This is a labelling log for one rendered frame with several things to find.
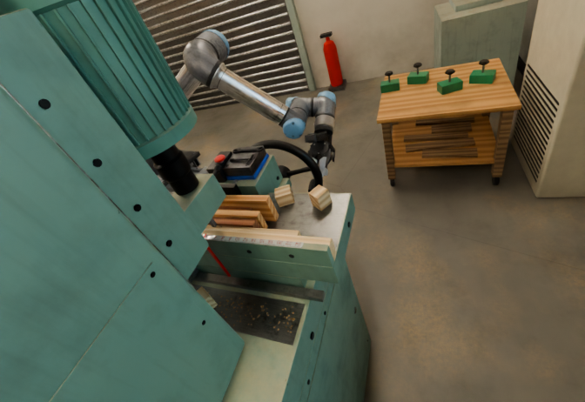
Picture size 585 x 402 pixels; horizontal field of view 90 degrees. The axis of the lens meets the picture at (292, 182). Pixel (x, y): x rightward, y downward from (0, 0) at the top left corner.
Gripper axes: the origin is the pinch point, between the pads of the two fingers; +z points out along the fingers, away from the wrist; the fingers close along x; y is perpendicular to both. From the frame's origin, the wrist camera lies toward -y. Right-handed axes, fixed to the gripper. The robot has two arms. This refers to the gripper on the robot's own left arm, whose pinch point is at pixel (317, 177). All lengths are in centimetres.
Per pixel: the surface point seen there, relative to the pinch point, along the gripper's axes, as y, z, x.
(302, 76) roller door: 169, -188, 98
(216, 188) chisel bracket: -43.7, 17.3, 6.0
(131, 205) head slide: -65, 26, 2
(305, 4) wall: 111, -226, 75
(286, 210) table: -28.1, 18.4, -4.0
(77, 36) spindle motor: -78, 8, 3
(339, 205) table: -27.1, 16.8, -17.0
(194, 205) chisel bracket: -49, 23, 6
